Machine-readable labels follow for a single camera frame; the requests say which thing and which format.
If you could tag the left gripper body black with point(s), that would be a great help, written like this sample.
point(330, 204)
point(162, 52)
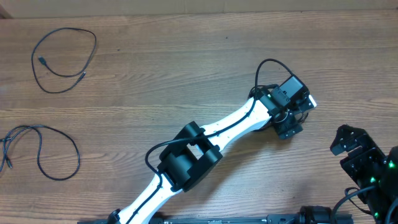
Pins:
point(287, 125)

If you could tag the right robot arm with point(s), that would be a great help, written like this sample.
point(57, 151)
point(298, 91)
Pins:
point(381, 198)

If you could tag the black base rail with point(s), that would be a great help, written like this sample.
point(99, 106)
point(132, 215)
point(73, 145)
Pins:
point(306, 215)

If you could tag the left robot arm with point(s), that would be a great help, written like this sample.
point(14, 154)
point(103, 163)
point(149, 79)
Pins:
point(195, 151)

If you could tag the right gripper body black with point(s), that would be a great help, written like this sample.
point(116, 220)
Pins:
point(364, 167)

